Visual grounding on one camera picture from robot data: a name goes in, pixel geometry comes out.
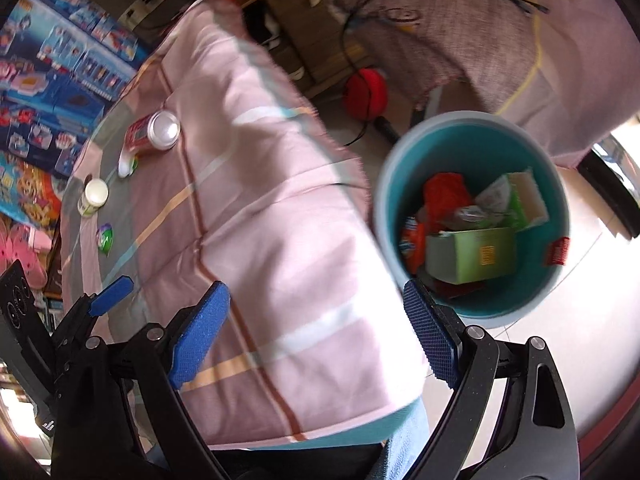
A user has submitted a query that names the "pink slipper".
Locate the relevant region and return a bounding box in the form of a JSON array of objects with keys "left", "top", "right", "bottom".
[{"left": 7, "top": 222, "right": 53, "bottom": 288}]

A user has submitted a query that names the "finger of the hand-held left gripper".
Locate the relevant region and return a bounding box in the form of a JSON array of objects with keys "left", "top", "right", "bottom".
[{"left": 52, "top": 275, "right": 135, "bottom": 356}]

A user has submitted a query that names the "light blue cloth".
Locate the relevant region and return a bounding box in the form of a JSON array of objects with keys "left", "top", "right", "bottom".
[{"left": 380, "top": 400, "right": 431, "bottom": 480}]

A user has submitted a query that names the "pink checked tablecloth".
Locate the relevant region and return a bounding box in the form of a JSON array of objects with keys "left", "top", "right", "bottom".
[{"left": 60, "top": 0, "right": 431, "bottom": 448}]

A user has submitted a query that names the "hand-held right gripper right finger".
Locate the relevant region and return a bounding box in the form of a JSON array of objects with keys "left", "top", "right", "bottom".
[{"left": 402, "top": 279, "right": 582, "bottom": 480}]

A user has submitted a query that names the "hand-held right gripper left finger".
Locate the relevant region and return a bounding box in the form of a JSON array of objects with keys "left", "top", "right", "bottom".
[{"left": 52, "top": 280, "right": 233, "bottom": 480}]

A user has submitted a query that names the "wooden cabinet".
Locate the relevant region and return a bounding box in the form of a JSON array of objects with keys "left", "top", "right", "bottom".
[{"left": 240, "top": 0, "right": 373, "bottom": 101}]

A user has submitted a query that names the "white power socket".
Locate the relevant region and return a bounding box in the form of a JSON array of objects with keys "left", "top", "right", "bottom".
[{"left": 127, "top": 0, "right": 166, "bottom": 23}]

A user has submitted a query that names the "pale green cardboard box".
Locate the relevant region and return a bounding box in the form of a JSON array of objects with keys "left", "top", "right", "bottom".
[{"left": 425, "top": 226, "right": 518, "bottom": 286}]

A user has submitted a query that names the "red drink can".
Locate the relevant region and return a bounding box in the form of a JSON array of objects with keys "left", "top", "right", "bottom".
[{"left": 123, "top": 110, "right": 182, "bottom": 156}]

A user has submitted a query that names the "colourful yellow toy box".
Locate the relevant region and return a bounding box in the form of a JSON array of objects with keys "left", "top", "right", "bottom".
[{"left": 0, "top": 152, "right": 68, "bottom": 226}]

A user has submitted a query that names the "orange blue snack packet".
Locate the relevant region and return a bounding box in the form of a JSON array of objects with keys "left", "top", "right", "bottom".
[{"left": 400, "top": 216, "right": 429, "bottom": 273}]

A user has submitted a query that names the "blue toy box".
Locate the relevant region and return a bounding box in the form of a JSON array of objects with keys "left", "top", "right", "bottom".
[{"left": 0, "top": 0, "right": 156, "bottom": 171}]

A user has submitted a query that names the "teal round bin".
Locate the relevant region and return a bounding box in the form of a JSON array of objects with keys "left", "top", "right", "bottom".
[{"left": 372, "top": 111, "right": 572, "bottom": 330}]

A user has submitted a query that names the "green jelly cup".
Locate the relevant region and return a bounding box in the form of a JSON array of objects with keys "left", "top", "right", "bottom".
[{"left": 96, "top": 222, "right": 117, "bottom": 253}]

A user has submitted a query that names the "red plastic wrapper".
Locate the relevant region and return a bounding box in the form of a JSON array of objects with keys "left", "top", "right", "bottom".
[{"left": 422, "top": 172, "right": 476, "bottom": 233}]

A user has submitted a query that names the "mauve striped bedsheet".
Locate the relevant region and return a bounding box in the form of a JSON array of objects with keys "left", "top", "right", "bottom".
[{"left": 315, "top": 0, "right": 631, "bottom": 171}]

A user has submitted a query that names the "black charging cable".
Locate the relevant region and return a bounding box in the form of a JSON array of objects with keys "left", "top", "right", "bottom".
[{"left": 332, "top": 0, "right": 551, "bottom": 148}]

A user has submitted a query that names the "red round object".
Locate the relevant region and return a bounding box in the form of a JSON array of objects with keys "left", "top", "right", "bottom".
[{"left": 342, "top": 71, "right": 388, "bottom": 121}]

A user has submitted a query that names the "small white capped bottle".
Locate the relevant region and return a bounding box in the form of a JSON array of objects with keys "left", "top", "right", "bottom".
[{"left": 77, "top": 178, "right": 110, "bottom": 218}]

